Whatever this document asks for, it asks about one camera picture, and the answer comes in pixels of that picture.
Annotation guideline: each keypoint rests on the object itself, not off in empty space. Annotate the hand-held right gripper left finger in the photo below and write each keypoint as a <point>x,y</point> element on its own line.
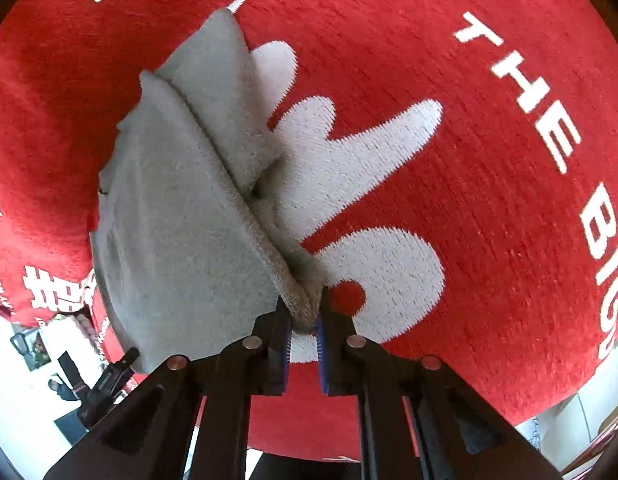
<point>286,355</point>

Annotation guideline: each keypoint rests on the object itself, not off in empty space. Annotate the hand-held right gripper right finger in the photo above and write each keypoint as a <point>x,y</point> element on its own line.
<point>322,360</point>

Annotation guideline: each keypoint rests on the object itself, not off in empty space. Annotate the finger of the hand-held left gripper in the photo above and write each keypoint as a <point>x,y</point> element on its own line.
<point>109,385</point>

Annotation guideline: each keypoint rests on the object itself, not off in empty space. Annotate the grey knit sweater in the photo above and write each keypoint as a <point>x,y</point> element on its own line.
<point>179,235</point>

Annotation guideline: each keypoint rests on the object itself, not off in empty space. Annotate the white fringed cloth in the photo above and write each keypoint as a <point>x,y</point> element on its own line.
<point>84,327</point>

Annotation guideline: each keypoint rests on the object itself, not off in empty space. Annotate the red printed blanket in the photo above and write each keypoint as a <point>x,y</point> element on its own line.
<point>439,210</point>

